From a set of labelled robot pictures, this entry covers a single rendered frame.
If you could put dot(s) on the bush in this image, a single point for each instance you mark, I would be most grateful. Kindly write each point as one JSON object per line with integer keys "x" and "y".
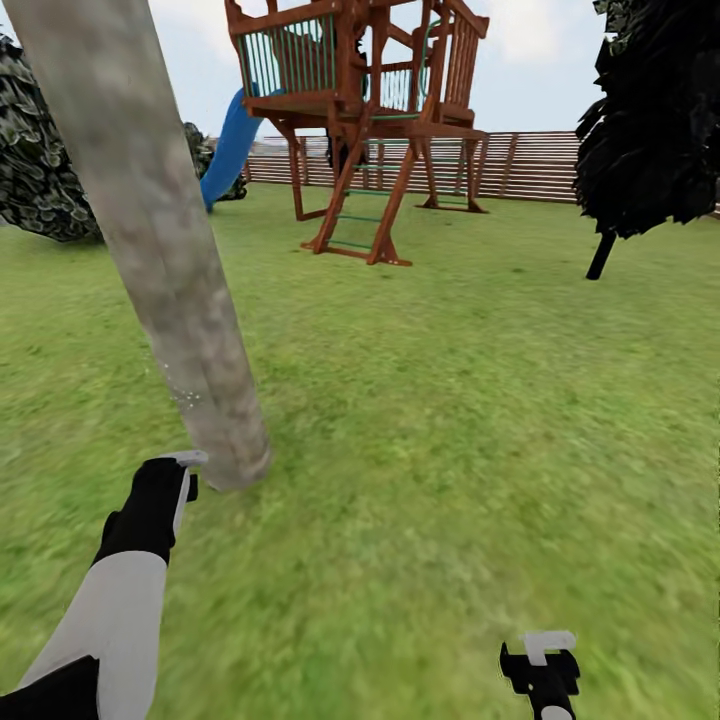
{"x": 236, "y": 192}
{"x": 39, "y": 190}
{"x": 196, "y": 141}

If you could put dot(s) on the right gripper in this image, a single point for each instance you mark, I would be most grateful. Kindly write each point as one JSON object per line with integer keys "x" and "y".
{"x": 561, "y": 671}

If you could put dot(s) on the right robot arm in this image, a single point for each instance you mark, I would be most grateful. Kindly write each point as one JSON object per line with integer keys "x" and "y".
{"x": 547, "y": 677}

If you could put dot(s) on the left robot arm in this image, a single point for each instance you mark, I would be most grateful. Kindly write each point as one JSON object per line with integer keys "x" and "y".
{"x": 101, "y": 661}

